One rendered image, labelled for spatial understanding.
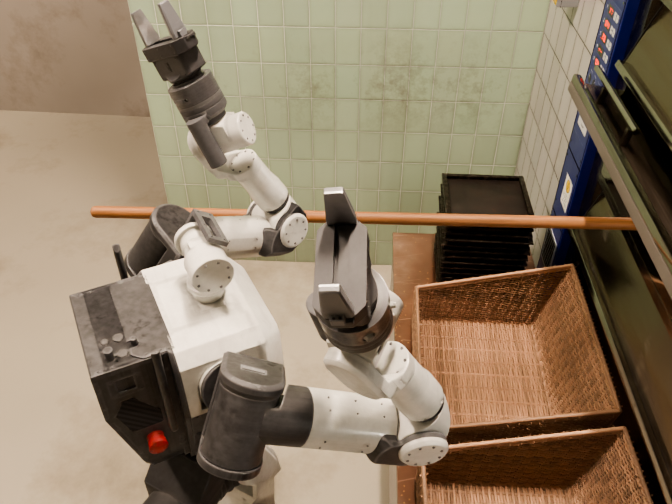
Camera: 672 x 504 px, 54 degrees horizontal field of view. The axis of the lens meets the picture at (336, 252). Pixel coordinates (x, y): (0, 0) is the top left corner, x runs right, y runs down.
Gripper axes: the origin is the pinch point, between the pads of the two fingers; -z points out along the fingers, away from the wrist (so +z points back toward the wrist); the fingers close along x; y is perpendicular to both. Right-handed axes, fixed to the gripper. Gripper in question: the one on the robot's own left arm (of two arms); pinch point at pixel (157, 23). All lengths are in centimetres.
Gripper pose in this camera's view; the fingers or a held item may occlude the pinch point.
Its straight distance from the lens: 125.2
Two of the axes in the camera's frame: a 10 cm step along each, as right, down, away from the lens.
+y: -5.3, 6.3, -5.7
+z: 3.9, 7.8, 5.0
